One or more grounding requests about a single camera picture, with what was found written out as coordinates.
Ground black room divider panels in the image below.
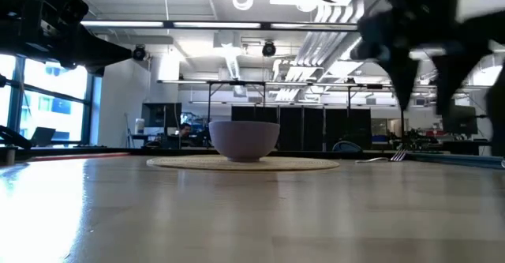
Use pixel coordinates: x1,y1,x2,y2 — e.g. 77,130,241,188
230,105,372,152

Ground pale lilac ceramic bowl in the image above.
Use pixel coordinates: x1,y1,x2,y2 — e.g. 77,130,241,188
208,120,281,163

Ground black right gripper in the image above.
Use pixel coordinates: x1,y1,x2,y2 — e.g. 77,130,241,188
350,0,505,117

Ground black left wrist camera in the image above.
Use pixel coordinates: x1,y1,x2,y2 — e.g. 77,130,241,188
42,0,90,24

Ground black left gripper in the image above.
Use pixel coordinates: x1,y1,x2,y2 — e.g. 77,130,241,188
0,0,133,77

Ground black monitor beside pillar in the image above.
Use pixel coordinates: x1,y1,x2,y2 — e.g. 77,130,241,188
141,102,183,130

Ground open dark laptop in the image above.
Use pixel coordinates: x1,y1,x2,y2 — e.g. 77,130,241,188
30,126,57,148

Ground red table edge strip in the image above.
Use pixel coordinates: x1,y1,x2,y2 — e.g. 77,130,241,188
28,152,132,163

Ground seated person behind bowl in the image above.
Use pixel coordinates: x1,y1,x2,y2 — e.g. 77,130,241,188
178,122,195,138

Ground silver metal fork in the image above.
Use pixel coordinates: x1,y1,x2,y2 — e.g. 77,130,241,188
354,148,408,164

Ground black monitor on arm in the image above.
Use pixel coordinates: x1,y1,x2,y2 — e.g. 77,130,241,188
440,104,479,136

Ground window with dark frame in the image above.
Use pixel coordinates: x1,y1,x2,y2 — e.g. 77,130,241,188
0,54,103,146

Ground black angled arm base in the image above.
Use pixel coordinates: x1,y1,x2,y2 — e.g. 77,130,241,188
0,125,33,151

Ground long ceiling light strip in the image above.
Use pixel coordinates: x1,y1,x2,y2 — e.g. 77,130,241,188
80,20,358,32

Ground round woven beige placemat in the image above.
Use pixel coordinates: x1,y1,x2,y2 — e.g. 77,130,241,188
146,154,341,172

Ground blue table edge strip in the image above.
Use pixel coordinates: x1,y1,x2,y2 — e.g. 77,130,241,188
408,152,505,171

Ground black ceiling spotlight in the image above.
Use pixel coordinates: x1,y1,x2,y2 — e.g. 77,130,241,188
261,39,277,58
132,44,147,62

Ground blue office chair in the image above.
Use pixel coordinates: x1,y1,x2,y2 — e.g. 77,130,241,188
332,140,364,153

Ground white coiled cable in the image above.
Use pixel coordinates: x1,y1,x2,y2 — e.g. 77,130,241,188
231,0,255,12

